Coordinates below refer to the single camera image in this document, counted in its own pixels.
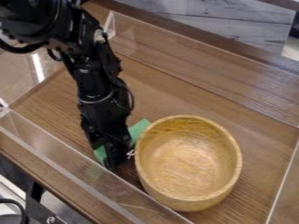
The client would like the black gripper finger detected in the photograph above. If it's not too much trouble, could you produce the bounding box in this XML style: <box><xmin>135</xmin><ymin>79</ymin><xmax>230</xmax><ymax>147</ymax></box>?
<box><xmin>104</xmin><ymin>136</ymin><xmax>132</xmax><ymax>171</ymax></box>

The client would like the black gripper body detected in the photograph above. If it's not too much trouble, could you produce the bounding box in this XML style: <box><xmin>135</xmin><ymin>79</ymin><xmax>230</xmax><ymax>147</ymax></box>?
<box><xmin>79</xmin><ymin>79</ymin><xmax>135</xmax><ymax>148</ymax></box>

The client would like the green rectangular block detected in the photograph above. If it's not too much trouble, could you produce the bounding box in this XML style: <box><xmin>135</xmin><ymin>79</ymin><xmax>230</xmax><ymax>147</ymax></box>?
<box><xmin>94</xmin><ymin>119</ymin><xmax>151</xmax><ymax>166</ymax></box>

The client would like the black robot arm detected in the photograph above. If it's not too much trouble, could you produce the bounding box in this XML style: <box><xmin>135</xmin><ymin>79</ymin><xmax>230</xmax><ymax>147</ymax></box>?
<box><xmin>0</xmin><ymin>0</ymin><xmax>135</xmax><ymax>170</ymax></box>

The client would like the brown wooden bowl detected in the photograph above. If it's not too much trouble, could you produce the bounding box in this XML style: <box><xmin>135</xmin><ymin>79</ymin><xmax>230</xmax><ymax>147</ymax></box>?
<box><xmin>135</xmin><ymin>115</ymin><xmax>243</xmax><ymax>212</ymax></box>

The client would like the clear acrylic front wall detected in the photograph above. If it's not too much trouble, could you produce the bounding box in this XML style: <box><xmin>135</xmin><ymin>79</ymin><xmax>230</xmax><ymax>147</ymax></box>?
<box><xmin>0</xmin><ymin>107</ymin><xmax>192</xmax><ymax>224</ymax></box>

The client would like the clear acrylic corner bracket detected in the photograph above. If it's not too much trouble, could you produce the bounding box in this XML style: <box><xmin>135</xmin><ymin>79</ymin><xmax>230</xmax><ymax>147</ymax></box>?
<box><xmin>103</xmin><ymin>11</ymin><xmax>116</xmax><ymax>39</ymax></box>

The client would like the black table leg bracket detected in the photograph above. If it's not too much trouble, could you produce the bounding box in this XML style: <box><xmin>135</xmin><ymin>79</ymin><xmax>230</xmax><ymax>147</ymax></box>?
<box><xmin>26</xmin><ymin>182</ymin><xmax>67</xmax><ymax>224</ymax></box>

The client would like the black cable under table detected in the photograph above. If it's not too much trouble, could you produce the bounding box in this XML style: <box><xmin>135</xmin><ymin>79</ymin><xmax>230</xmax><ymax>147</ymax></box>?
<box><xmin>0</xmin><ymin>198</ymin><xmax>28</xmax><ymax>224</ymax></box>

